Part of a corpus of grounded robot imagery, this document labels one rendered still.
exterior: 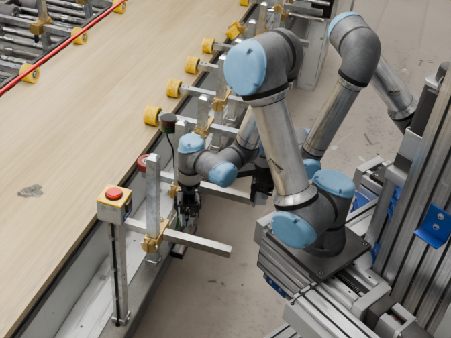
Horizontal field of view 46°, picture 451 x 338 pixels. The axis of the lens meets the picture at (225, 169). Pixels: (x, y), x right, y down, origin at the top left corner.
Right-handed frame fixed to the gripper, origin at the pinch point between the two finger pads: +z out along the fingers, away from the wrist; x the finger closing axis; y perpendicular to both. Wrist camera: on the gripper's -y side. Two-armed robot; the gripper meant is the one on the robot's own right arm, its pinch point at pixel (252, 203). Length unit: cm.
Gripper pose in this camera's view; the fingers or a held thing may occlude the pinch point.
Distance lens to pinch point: 199.2
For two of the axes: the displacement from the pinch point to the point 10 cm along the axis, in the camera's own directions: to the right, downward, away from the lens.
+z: -0.8, 7.9, 6.1
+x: 2.8, -5.7, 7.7
